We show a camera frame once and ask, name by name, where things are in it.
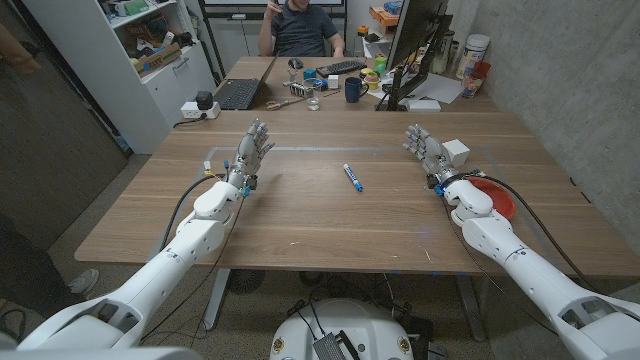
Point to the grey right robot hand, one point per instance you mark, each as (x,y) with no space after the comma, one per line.
(432,152)

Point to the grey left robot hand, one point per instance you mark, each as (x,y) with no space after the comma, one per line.
(247,150)

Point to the person forearm tan sleeve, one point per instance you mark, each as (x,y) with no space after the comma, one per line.
(17,55)

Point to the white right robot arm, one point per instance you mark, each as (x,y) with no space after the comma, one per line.
(525,270)

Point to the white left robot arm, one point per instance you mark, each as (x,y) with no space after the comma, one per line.
(165,265)

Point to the red bowl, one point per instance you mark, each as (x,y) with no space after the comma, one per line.
(501,198)

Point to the blue marker pen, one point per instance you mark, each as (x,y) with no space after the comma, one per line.
(352,177)

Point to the flat white box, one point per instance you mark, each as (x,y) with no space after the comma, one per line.
(423,105)

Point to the black laptop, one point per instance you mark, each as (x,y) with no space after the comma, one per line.
(237,93)

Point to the white paper sheet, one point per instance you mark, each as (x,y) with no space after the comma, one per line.
(440,87)

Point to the black power adapter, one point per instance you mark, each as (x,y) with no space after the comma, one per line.
(204,100)

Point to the white power strip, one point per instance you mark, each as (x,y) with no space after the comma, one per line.
(192,112)

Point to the row of silver clips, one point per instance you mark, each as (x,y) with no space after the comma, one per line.
(299,90)

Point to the clear drinking glass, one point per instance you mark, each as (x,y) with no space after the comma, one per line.
(313,97)

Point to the stacked coloured cups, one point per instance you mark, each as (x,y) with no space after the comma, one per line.
(371,81)

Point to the small blue cube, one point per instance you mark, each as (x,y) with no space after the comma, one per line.
(310,74)

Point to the black computer mouse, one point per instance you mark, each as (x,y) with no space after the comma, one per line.
(295,63)

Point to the dark blue mug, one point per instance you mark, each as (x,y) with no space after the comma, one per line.
(354,90)

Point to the green plastic toy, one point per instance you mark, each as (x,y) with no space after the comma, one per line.
(380,64)

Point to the wooden office desk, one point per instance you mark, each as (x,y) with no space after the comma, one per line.
(340,104)

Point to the white round canister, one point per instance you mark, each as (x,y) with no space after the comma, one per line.
(472,52)

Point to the small white printed cube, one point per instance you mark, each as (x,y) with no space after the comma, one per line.
(333,81)

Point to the black computer monitor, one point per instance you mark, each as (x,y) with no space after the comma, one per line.
(415,30)

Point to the black keyboard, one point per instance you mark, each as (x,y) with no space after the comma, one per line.
(340,67)

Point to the brown cardboard box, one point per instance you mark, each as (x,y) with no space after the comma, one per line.
(157,59)

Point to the black round floor fan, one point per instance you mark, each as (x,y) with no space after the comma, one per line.
(246,281)

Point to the seated person dark shirt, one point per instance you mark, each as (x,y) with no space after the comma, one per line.
(300,30)

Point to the white shelf cabinet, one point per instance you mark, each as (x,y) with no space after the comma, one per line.
(125,100)

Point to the orange storage box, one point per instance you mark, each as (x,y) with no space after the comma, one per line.
(382,16)

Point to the grey table leg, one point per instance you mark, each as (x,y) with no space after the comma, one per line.
(216,300)
(471,310)

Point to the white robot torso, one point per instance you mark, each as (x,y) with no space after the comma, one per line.
(350,320)

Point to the grey finned electronics box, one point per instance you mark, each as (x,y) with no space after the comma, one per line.
(329,347)

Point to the person in dark trousers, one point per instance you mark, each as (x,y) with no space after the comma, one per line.
(25,275)

